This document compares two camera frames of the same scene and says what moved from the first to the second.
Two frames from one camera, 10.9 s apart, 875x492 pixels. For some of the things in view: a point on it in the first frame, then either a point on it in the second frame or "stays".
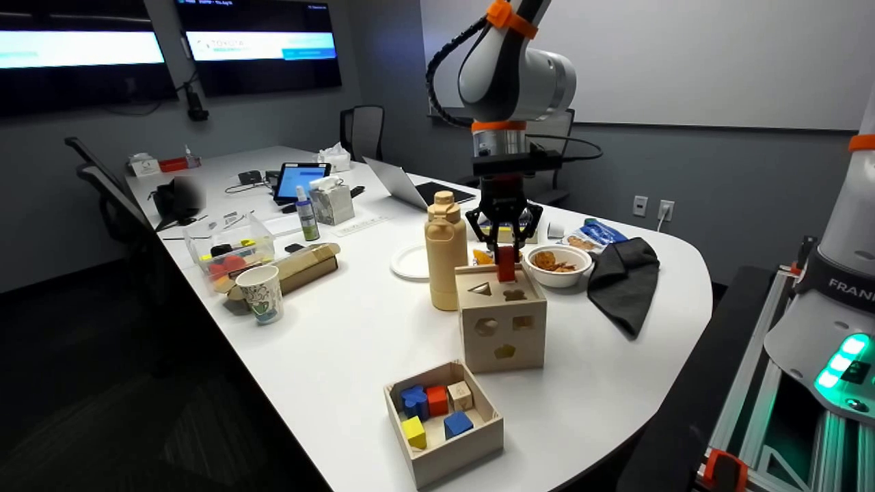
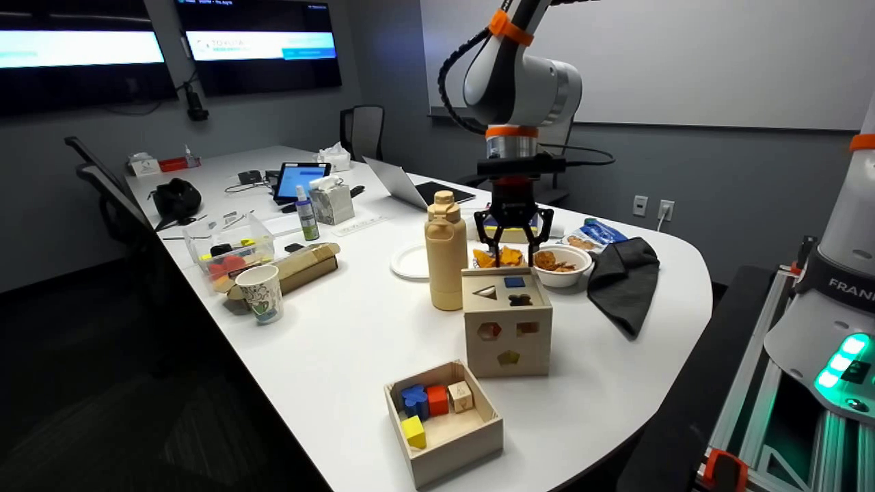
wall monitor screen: x=109 y=51 stays
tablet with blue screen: x=295 y=176 stays
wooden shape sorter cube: x=503 y=319 stays
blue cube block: x=458 y=422 to x=514 y=281
